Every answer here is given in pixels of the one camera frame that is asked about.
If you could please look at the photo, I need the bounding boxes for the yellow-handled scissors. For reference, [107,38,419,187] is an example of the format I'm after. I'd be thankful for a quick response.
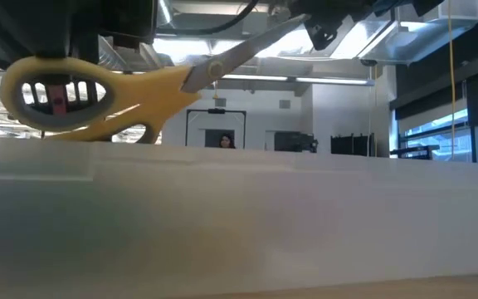
[0,13,311,145]

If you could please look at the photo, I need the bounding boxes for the pink-lidded clear pencil case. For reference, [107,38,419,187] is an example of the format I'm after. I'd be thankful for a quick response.
[0,136,478,299]

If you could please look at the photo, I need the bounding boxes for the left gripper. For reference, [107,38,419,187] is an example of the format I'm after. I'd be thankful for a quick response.
[0,0,160,118]

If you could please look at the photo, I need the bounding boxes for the black station frame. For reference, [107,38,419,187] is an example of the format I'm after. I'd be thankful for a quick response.
[184,107,247,149]

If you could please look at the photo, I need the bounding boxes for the black perforated cart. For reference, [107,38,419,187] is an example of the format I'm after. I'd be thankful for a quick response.
[389,144,436,161]

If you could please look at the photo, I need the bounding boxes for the black machine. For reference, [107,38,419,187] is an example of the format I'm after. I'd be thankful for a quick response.
[274,130,319,154]

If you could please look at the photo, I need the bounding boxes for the rectangular silver air duct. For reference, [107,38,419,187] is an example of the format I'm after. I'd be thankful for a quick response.
[357,0,478,66]

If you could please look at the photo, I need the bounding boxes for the person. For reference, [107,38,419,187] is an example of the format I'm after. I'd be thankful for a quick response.
[217,132,237,150]

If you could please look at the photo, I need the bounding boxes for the ceiling light strip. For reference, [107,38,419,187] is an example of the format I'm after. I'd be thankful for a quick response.
[220,73,376,87]

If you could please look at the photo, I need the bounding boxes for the black panels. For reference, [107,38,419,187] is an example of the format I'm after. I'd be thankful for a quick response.
[329,132,376,159]

